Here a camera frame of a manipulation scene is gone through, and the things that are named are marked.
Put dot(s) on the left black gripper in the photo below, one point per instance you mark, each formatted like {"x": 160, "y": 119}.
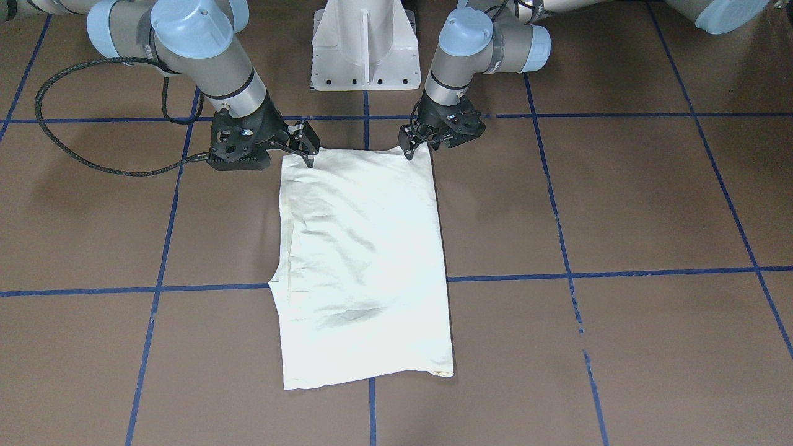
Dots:
{"x": 433, "y": 115}

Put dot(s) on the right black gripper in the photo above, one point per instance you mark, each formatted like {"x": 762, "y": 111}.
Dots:
{"x": 273, "y": 122}

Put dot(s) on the cream long-sleeve printed shirt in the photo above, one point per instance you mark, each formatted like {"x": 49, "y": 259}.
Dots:
{"x": 361, "y": 286}

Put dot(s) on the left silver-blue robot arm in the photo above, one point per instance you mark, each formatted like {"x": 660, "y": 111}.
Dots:
{"x": 479, "y": 38}

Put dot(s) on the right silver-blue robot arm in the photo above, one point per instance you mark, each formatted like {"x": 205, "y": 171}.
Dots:
{"x": 196, "y": 39}

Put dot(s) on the white pedestal column with base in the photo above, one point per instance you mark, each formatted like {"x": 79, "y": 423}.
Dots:
{"x": 364, "y": 45}

